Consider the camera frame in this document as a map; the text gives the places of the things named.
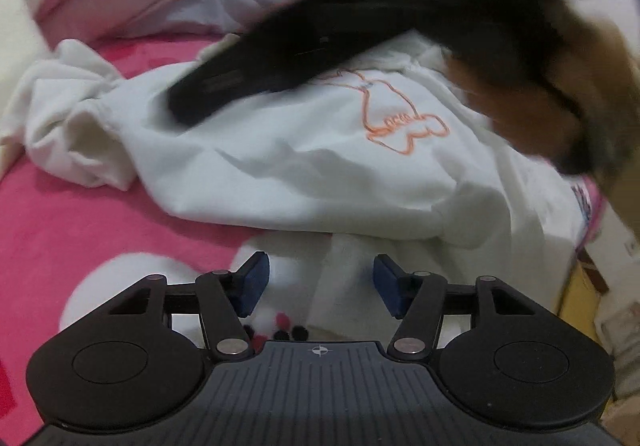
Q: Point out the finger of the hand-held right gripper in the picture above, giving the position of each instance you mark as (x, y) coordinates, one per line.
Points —
(250, 66)

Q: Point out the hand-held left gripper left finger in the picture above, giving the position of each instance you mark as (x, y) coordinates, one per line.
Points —
(252, 283)

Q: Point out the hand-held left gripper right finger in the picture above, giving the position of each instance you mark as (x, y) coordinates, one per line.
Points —
(387, 283)

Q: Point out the white sweatshirt orange bear outline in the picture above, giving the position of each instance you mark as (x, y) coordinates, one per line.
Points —
(300, 166)

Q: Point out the person's right hand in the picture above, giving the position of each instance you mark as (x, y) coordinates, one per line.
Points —
(525, 116)

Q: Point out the pink floral bed blanket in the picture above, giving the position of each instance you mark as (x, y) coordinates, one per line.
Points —
(75, 236)

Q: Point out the cardboard box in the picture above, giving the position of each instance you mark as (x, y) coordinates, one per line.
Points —
(617, 276)

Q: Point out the white folded fleece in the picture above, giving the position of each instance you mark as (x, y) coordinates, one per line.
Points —
(17, 51)

